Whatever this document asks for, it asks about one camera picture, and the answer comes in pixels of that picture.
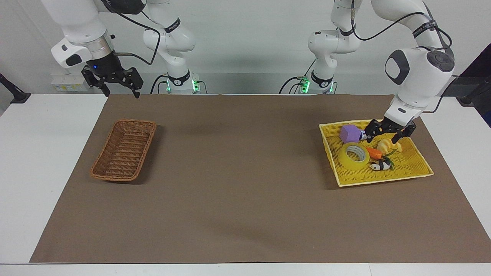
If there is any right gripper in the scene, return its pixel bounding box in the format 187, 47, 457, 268
81, 51, 145, 99

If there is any black stand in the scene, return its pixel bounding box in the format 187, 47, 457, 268
460, 75, 491, 108
0, 73, 31, 104

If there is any yellow tape roll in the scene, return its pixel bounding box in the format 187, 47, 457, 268
338, 142, 371, 171

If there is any yellow toy croissant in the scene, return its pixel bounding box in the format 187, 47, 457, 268
377, 139, 403, 154

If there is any yellow woven basket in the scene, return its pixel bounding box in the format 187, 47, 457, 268
318, 119, 435, 188

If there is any purple polyhedron block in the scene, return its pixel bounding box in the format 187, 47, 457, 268
339, 124, 362, 145

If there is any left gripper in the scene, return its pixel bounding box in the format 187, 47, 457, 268
364, 117, 417, 145

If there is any black and white panda toy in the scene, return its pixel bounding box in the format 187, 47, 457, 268
369, 159, 392, 171

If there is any brown wicker basket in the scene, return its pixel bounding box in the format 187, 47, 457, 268
90, 119, 157, 182

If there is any black cable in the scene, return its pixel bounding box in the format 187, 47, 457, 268
103, 0, 161, 66
150, 74, 170, 95
349, 0, 427, 42
278, 57, 317, 95
421, 74, 459, 114

